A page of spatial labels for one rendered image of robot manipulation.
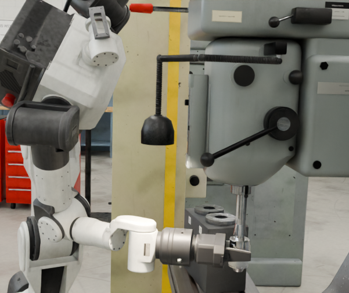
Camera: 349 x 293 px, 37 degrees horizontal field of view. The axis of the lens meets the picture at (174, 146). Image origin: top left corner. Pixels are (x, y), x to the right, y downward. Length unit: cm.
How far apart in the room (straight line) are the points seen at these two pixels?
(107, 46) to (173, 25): 167
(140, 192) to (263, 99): 193
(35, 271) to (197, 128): 81
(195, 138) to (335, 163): 30
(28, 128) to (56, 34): 27
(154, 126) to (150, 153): 183
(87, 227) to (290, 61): 65
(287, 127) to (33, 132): 57
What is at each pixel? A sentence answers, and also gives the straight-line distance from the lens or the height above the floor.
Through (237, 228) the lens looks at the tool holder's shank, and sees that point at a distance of 122.
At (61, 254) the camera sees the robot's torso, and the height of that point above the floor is 97.
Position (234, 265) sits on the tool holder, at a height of 111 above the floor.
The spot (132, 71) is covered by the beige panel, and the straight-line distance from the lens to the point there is 287.
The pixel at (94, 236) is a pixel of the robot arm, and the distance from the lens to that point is 133.
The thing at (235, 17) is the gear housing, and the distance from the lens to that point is 106.
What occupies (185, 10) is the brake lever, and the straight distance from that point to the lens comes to 126.
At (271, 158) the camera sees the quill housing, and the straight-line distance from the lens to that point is 111.
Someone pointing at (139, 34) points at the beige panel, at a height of 175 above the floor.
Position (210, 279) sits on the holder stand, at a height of 99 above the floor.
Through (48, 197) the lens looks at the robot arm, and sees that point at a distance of 134.
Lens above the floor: 155
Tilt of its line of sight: 8 degrees down
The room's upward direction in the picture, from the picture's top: 2 degrees clockwise
